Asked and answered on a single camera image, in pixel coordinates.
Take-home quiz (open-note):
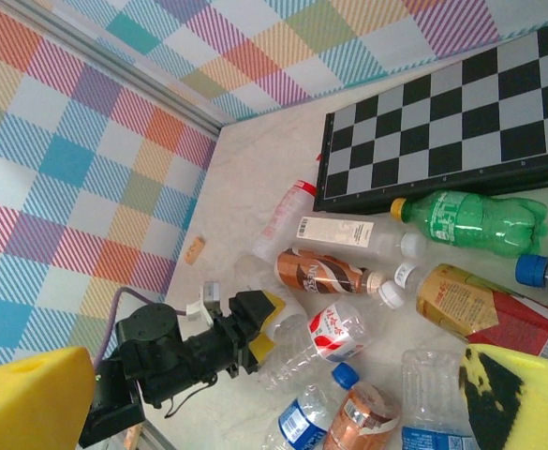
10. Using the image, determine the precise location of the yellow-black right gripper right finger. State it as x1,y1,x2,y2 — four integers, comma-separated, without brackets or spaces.
457,343,548,450

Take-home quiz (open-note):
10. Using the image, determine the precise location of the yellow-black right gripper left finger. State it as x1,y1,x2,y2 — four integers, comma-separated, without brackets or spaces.
0,345,97,450

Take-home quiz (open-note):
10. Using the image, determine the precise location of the clear plastic measuring cup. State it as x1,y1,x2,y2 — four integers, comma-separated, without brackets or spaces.
233,254,287,306

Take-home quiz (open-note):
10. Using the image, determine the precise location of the brown Nescafe coffee bottle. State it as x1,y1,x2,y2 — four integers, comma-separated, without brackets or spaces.
274,247,385,296

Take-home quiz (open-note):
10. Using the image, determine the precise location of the clear bottle red white label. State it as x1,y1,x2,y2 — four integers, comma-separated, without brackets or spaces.
258,279,407,391

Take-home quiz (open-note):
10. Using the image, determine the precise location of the blue label water bottle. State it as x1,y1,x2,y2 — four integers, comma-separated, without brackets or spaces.
400,348,483,450
261,362,363,450

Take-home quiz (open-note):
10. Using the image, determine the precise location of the red-cap clear bottle red print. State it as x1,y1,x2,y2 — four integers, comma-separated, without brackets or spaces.
252,178,318,263

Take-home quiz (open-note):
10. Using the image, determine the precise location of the crushed copper coffee bottle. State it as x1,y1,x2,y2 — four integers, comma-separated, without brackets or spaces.
322,380,402,450

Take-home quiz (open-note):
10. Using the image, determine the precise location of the orange wooden block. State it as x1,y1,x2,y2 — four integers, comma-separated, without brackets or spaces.
184,236,208,265

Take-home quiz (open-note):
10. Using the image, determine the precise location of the small tan wooden block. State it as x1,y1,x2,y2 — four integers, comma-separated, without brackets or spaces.
124,421,142,450

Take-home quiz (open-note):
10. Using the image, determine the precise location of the beige label clear bottle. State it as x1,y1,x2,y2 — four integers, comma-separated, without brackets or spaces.
296,215,427,259

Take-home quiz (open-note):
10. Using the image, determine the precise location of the blue-cap bottle blue white label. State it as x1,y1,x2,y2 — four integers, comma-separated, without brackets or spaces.
515,252,548,301

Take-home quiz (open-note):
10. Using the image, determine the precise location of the green soda bottle yellow cap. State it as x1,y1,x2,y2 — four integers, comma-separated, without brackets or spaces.
390,189,548,259

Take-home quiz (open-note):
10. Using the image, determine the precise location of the black grey chessboard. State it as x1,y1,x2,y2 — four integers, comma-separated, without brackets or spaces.
313,13,548,215

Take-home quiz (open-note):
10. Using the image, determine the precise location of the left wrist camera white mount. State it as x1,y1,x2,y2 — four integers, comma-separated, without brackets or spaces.
186,279,224,325

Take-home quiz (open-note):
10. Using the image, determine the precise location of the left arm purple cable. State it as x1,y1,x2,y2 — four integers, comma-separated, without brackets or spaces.
97,286,151,371

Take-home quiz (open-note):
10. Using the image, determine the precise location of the left gripper thin black cable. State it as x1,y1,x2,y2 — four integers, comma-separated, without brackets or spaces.
163,372,218,419

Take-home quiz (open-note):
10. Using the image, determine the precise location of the aluminium mounting rail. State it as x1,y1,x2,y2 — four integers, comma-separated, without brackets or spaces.
113,416,177,450

